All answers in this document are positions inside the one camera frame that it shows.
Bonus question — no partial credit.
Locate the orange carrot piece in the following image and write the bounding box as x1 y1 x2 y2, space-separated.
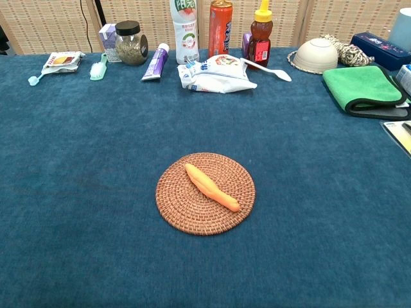
184 162 241 213

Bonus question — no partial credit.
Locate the round woven rattan coaster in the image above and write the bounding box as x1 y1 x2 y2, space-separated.
155 152 257 237

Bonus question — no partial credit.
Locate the white food bag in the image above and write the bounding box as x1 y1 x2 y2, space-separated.
177 54 258 94

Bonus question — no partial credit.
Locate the purple white toothpaste tube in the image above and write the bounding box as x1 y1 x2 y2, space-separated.
141 43 170 81

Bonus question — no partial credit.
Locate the blue tablecloth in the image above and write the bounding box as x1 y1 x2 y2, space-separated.
0 47 411 308

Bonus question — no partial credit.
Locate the white plastic spoon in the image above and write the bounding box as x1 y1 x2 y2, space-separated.
240 57 292 83

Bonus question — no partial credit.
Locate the small purple box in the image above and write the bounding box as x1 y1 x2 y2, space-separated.
242 31 253 58

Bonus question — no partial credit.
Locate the orange red drink can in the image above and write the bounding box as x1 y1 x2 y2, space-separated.
208 0 232 59

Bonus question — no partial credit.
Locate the white drink bottle yellow cap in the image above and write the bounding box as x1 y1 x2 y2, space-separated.
169 0 200 65

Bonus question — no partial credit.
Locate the honey bottle yellow cap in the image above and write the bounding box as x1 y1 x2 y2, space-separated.
247 0 274 69

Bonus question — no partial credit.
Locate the glass jar black lid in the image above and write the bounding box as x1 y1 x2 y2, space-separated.
114 20 149 67

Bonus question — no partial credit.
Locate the green scrub brush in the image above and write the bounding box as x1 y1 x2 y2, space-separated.
89 53 109 81

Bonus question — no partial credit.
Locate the beige upturned bowl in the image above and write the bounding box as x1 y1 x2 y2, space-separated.
292 37 339 72

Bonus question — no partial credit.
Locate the small purple white carton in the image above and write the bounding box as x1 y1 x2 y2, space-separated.
98 23 123 63

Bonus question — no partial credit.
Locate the green folded microfiber cloth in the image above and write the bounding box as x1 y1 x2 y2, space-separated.
322 65 411 121

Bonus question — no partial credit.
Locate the white snack packet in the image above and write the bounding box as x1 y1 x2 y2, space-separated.
42 51 86 74

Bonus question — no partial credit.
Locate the black stand pole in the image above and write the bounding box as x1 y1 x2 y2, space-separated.
94 0 107 26

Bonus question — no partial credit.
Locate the light blue spoon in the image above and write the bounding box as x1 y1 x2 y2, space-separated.
28 69 49 87

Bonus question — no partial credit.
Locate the razor blister pack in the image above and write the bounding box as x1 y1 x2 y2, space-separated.
380 120 411 155

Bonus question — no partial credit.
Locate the navy blue long box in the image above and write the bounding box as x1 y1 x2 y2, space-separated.
349 31 411 71

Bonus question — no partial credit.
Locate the bamboo folding screen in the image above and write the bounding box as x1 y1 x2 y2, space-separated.
0 0 411 55

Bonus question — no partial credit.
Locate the white blue milk carton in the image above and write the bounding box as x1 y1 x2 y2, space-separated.
395 64 411 94

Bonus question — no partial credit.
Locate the white rope ring mat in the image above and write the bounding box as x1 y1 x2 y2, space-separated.
286 49 325 75

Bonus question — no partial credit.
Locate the braided rope coil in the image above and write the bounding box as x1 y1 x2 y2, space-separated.
320 33 376 67

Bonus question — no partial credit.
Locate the black hanging cable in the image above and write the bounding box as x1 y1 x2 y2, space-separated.
79 0 94 54

